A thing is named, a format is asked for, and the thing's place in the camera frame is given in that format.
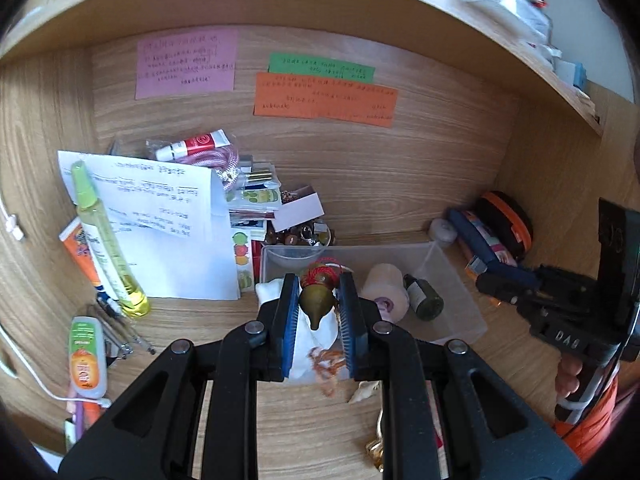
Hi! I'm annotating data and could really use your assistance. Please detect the pink coiled cord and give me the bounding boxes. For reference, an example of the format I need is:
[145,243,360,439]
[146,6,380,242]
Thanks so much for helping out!
[165,146,242,192]

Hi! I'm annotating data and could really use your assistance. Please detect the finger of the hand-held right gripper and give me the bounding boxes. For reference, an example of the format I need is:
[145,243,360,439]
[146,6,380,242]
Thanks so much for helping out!
[487,265,544,286]
[475,273,548,312]

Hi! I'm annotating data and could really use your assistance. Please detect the black orange pouch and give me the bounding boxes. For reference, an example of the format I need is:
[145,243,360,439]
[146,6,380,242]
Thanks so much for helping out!
[472,191,534,264]

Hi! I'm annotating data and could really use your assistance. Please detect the bundle of black silver pens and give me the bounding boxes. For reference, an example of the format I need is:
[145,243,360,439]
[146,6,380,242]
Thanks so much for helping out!
[87,300,157,362]

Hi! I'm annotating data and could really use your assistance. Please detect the blue case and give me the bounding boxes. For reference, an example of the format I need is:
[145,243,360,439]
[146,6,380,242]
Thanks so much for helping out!
[446,208,522,282]

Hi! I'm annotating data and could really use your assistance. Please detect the wooden desktop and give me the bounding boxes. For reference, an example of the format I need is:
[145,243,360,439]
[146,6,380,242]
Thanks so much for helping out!
[0,230,621,480]

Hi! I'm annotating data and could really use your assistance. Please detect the yellow-green spray bottle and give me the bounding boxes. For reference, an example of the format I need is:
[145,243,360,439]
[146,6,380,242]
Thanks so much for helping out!
[70,161,151,319]

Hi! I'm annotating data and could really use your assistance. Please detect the small dark green bottle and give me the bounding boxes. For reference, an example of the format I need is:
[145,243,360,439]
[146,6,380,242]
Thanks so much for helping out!
[402,273,445,322]

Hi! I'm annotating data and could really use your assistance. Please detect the brown bead bracelet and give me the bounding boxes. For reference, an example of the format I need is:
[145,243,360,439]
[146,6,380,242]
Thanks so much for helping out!
[266,224,335,247]

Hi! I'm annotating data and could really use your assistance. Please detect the small orange box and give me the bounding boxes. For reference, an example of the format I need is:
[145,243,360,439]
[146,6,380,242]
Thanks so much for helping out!
[464,252,502,308]

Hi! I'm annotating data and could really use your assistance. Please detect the clear plastic storage box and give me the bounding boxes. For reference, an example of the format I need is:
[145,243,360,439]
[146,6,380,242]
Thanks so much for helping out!
[258,241,488,346]

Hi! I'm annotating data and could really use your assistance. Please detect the white usb cable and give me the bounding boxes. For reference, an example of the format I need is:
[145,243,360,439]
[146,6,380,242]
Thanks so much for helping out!
[0,195,26,242]

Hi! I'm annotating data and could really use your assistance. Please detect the orange marker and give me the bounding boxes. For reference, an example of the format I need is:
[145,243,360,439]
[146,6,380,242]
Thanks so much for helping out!
[80,400,104,434]

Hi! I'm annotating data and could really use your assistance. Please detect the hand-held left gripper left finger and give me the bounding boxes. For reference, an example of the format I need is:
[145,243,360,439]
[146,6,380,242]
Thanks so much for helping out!
[59,272,302,480]

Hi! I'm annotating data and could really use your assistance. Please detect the person's right hand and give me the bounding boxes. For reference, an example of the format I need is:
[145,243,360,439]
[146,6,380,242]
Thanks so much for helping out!
[554,357,586,423]

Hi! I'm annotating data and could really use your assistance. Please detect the orange paper note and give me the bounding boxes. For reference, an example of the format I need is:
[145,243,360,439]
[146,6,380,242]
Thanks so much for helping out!
[253,72,399,129]

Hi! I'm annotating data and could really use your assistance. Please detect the white bottle orange green label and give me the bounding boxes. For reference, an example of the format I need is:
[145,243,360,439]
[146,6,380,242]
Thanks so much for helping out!
[68,316,109,400]

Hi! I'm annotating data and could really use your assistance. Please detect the white tape roll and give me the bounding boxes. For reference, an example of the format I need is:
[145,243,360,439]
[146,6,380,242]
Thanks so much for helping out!
[428,217,459,247]

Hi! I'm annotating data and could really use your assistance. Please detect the white handwritten paper sheets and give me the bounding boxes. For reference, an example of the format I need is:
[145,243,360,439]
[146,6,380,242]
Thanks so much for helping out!
[56,150,242,302]

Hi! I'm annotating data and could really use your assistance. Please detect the white face mask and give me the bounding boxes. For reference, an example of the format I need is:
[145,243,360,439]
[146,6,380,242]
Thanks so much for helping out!
[255,280,352,383]

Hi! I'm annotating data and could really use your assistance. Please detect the small white card box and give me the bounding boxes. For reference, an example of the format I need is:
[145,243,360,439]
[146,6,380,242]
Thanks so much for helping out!
[272,187,325,233]

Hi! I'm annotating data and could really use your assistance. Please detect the long white charging cable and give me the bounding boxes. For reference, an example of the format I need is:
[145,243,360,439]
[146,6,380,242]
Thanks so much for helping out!
[0,327,113,409]

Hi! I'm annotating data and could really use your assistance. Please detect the small seashell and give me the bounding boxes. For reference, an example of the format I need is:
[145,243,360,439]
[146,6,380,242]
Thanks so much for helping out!
[347,380,382,405]

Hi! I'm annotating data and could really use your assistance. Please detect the green paper note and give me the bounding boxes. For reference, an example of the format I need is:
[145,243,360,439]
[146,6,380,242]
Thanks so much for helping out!
[268,52,377,84]

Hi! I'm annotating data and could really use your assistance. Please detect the peach roll with pink label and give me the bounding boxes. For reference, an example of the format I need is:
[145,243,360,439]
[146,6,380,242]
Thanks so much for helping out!
[361,263,411,324]

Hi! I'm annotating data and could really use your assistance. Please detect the gourd pendant with beaded cord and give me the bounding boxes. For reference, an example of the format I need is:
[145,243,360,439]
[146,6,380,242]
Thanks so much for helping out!
[298,256,352,399]

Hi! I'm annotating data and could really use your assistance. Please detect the blue white box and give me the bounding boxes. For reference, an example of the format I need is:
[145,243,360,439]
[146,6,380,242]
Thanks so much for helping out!
[554,59,589,91]

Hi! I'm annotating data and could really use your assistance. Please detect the pile of small packets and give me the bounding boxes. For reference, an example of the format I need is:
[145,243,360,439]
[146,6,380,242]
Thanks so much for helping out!
[227,160,282,231]

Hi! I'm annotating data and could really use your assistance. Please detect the wooden shelf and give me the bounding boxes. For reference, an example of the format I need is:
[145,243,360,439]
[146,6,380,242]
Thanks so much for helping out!
[0,0,605,137]

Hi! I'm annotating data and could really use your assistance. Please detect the red white tube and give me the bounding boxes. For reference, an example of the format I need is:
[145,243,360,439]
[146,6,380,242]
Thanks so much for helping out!
[155,130,229,162]

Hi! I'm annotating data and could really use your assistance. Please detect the orange cream tube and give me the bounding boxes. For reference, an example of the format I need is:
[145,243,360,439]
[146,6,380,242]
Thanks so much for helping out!
[59,217,109,302]

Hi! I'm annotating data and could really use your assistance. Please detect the clear lidded storage containers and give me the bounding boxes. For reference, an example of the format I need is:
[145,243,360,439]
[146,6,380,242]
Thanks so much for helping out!
[425,0,554,51]

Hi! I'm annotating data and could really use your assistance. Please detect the fruit sticker box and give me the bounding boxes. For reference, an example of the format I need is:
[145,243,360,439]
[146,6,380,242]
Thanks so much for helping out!
[230,227,269,292]

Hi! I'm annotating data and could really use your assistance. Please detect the pink paper note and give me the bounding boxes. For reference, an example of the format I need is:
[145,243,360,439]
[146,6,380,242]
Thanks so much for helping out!
[135,29,239,101]

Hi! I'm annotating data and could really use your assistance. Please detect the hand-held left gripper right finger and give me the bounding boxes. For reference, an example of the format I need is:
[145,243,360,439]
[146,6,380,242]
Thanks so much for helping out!
[339,272,583,480]

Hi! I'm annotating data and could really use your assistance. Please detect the person's right forearm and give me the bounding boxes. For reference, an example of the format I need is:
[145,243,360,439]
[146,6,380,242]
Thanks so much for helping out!
[554,374,624,465]

